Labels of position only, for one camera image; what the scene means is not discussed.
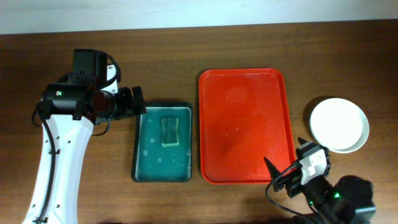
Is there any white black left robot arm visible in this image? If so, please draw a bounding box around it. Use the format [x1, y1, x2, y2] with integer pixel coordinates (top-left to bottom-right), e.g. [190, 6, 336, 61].
[24, 73, 146, 223]

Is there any red plastic tray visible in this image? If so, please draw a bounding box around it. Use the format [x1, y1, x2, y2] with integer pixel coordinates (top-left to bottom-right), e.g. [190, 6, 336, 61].
[198, 68, 295, 185]

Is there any light blue plate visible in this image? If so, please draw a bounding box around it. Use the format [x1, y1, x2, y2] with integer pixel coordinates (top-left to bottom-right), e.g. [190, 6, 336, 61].
[326, 106, 370, 154]

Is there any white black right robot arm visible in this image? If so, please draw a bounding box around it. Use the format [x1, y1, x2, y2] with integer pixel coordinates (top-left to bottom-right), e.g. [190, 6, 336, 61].
[264, 138, 376, 224]

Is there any yellow green sponge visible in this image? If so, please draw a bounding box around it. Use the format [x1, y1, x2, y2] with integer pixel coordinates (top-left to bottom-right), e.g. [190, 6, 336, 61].
[161, 117, 180, 147]

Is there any white plate with green stain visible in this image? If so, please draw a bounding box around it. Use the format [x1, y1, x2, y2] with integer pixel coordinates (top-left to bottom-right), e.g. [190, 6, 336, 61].
[309, 98, 369, 154]

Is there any dark green water tray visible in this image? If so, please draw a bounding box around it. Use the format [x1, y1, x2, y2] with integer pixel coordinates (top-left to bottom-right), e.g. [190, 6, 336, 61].
[131, 101, 193, 182]

